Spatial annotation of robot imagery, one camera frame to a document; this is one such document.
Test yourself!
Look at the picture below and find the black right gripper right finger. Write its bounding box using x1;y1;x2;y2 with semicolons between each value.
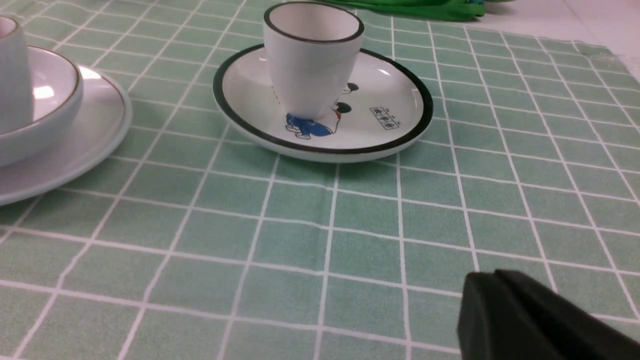
494;269;640;360

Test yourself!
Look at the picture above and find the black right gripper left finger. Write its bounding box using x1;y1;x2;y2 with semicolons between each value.
457;272;546;360

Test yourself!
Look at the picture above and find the light blue bowl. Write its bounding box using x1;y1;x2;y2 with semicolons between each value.
0;45;83;166

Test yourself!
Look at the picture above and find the light blue cup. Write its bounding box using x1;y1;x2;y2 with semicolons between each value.
0;16;34;134

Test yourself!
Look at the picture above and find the black-rimmed cartoon plate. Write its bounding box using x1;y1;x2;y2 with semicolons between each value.
212;44;434;164

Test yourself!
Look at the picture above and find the green checked tablecloth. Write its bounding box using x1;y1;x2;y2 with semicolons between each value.
1;0;639;360

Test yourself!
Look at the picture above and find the green backdrop cloth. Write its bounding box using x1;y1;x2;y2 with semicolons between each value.
327;0;500;22

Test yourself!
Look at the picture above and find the black-rimmed white cup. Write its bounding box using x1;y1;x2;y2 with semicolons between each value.
263;1;365;120

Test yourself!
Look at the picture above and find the light blue plate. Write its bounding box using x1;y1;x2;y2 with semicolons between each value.
0;65;133;206

